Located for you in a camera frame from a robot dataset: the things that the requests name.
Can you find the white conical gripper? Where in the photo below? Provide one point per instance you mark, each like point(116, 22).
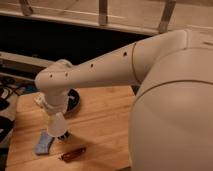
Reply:
point(56, 125)

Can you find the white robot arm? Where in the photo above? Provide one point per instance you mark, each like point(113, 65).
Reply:
point(171, 120)

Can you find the blue eraser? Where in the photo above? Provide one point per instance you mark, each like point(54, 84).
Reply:
point(44, 144)

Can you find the red brown pocket knife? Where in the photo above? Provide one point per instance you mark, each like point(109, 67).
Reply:
point(71, 155)

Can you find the metal chair leg middle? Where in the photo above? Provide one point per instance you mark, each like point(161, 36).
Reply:
point(103, 11)

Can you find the metal chair leg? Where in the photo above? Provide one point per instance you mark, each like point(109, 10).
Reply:
point(166, 15)
point(103, 11)

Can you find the metal chair leg right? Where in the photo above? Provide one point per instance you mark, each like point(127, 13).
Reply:
point(166, 15)

